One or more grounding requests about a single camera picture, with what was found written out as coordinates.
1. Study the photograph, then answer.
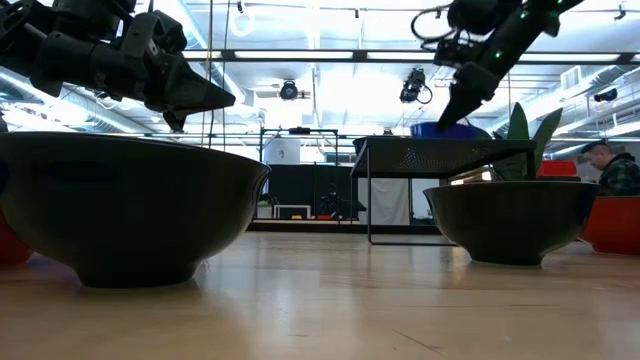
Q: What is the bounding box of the large black bowl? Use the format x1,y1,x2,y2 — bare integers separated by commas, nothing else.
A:
0,131,272,290

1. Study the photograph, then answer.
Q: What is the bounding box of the white hanging cloth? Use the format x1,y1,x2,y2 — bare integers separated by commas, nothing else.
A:
356,177,412,227

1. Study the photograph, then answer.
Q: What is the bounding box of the black background panel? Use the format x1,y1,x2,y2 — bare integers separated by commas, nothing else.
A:
268,163,354,222

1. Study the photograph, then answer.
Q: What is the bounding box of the red plastic bowl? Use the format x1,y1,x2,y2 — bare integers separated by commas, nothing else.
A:
0,212,34,267
579,195,640,256

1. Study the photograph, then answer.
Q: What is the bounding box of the black mesh metal rack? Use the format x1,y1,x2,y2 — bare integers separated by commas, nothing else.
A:
349,137,539,247

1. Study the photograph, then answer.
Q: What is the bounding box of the black overhead frame bar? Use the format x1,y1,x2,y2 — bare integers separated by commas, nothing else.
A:
182,47,640,65

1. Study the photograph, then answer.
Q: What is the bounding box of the white background cylinder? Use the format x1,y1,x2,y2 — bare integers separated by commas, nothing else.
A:
263,137,302,166

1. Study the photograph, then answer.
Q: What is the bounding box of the green snake plant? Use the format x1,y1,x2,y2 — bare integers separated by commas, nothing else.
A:
491,102,564,182

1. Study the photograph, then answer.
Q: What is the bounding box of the black overhead camera with cable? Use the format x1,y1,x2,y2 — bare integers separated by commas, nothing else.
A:
398,67,434,106

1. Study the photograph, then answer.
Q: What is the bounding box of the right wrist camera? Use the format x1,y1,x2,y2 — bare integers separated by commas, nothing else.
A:
433,36,484,69

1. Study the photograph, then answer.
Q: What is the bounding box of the blue plastic bowl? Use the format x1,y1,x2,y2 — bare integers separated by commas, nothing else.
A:
409,120,492,140

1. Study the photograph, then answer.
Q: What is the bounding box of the person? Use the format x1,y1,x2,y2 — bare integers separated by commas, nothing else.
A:
581,140,640,198

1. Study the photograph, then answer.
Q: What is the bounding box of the small white background table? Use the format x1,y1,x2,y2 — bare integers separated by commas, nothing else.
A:
272,203,313,221

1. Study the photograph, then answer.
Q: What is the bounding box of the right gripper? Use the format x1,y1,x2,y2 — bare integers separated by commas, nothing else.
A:
436,61,502,133

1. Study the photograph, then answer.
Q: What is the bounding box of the red background object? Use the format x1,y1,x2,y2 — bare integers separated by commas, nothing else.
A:
536,159,580,180

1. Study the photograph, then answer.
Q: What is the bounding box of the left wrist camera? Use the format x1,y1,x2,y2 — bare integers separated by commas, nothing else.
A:
119,9,189,57

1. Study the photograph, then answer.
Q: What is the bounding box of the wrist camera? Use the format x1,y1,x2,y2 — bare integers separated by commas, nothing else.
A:
433,36,484,69
119,9,189,57

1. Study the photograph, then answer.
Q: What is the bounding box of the round black ceiling spotlight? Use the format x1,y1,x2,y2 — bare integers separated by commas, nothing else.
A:
278,79,300,102

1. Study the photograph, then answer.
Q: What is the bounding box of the black ceiling duct fixture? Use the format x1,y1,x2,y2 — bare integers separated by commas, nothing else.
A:
592,86,620,104

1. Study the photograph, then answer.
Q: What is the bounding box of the black background metal frame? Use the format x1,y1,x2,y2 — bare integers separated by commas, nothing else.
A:
258,126,341,167

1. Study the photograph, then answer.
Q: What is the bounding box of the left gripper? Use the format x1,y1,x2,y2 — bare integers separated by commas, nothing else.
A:
29,34,237,134

